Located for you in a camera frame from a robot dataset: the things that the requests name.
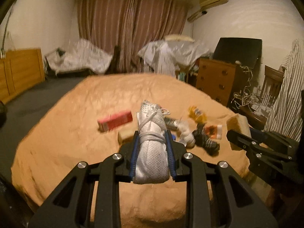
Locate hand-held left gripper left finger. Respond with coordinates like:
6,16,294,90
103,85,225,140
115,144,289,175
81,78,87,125
28,131,140,228

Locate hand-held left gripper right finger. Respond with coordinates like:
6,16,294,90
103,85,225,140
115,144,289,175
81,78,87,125
165,130,278,228

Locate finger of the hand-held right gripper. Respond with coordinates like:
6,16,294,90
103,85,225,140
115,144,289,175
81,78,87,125
249,128,300,156
226,129,295,164

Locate large yellow sponge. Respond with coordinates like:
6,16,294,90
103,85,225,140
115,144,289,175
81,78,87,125
226,113,251,151

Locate white mesh sneaker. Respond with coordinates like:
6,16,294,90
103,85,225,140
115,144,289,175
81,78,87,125
133,99,172,184

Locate orange and white tube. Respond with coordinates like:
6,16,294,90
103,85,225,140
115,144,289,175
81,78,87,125
205,124,224,139

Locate white knitted sock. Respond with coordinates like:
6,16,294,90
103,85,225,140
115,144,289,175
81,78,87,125
177,120,196,148

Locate dark wooden desk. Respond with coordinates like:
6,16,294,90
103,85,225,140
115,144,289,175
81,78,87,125
240,104,269,131

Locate small yellow sponge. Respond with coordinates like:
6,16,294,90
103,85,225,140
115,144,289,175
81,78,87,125
117,130,136,145

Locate dark striped sock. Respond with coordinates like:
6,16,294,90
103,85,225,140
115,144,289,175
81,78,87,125
192,123,220,157

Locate dark small packet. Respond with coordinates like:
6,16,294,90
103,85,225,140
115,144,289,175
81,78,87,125
164,117,181,131

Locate red cardboard box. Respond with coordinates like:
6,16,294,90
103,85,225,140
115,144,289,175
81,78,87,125
97,110,133,132

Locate striped shirt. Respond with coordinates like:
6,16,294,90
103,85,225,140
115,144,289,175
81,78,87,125
265,38,304,143

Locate yellow crumpled snack wrapper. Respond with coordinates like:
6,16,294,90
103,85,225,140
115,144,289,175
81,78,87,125
188,106,207,123

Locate wooden chair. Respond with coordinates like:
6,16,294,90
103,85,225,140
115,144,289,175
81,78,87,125
260,65,285,105

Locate orange bed blanket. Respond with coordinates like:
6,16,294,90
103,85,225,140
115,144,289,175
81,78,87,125
11,74,252,228

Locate brown wooden dresser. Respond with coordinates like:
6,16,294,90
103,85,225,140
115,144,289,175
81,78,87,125
196,57,240,105

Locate small green seat chair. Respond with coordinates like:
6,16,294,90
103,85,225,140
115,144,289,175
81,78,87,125
176,63,192,83

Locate black monitor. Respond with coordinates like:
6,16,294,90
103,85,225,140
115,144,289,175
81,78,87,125
212,37,263,67

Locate white plastic cover sheet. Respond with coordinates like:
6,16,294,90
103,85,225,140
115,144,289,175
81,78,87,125
45,39,113,74
138,38,211,75

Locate beige pillow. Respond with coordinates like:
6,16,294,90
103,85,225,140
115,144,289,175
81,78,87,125
165,34,194,42

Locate dark grey bed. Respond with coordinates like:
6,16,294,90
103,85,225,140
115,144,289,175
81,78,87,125
0,76,89,183

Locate pink curtain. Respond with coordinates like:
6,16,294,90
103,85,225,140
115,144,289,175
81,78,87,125
75,0,188,73

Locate dark round object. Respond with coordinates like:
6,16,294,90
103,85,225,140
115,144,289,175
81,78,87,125
0,101,7,127

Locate light wooden cabinet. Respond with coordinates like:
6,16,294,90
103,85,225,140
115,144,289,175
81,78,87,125
0,48,45,104

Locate curved floor lamp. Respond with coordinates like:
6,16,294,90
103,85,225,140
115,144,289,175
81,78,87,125
0,5,15,59

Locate tangle of white cables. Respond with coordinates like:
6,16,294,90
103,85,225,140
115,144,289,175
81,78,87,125
231,64,262,111

